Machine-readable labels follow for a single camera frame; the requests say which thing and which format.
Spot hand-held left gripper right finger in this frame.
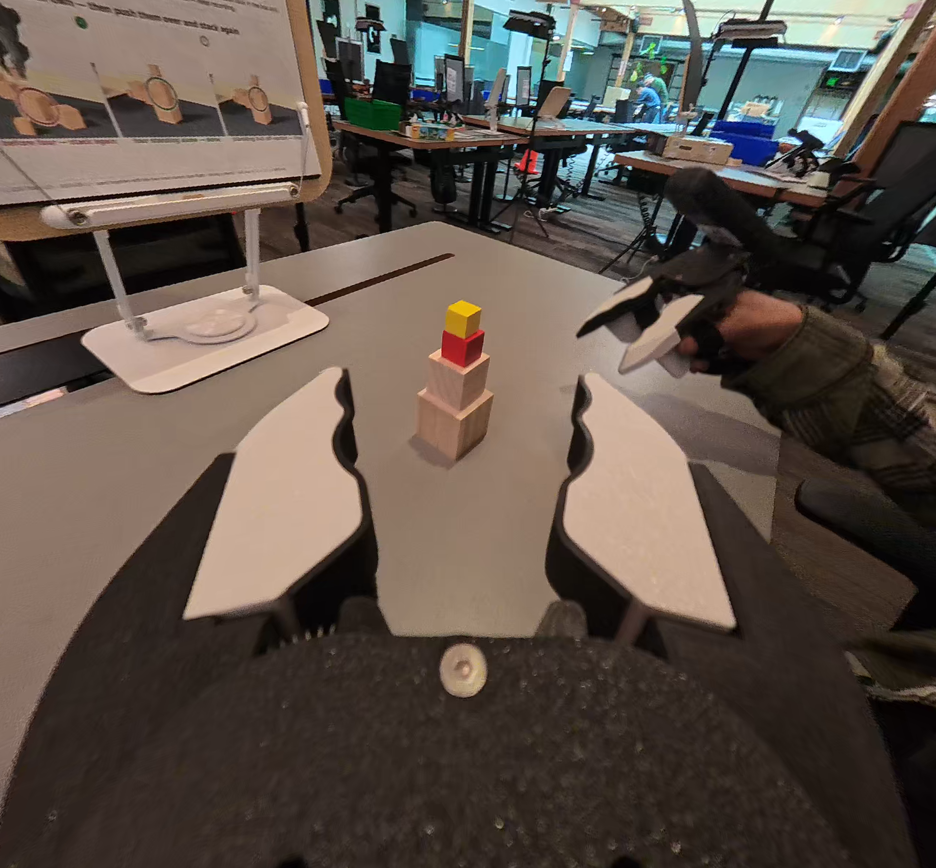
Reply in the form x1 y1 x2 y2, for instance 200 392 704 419
545 372 737 642

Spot person's right forearm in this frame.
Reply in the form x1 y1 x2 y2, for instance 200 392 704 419
720 305 936 518

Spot white sheet stand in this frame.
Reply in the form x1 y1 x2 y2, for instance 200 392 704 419
40 102 332 395

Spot instruction sheet on stand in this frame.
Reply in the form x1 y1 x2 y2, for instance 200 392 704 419
0 0 334 245

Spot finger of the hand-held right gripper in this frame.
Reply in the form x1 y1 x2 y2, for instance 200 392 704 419
618 294 706 376
576 276 665 344

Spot person's right hand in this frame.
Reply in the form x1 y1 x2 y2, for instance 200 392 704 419
676 290 807 373

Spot black office chair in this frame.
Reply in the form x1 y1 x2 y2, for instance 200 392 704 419
792 120 936 340

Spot blue storage bins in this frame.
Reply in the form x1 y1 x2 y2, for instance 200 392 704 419
712 119 780 166

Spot green plastic bin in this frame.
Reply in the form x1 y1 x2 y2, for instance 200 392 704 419
343 97 405 133

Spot large wooden cube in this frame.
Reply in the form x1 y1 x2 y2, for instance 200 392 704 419
417 387 495 462

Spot dark framed board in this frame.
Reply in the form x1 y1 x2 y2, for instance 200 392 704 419
679 0 705 117

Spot cardboard box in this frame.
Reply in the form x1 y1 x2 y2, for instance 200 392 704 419
662 135 735 166

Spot medium wooden cube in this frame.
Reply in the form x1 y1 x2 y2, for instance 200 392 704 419
427 349 491 413

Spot small red cube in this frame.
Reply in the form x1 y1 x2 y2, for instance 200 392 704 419
440 329 487 367

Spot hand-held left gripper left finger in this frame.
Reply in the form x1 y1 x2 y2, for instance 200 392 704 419
183 367 380 634

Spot wooden office desk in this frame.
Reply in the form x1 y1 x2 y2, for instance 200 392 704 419
614 149 836 227
332 118 529 234

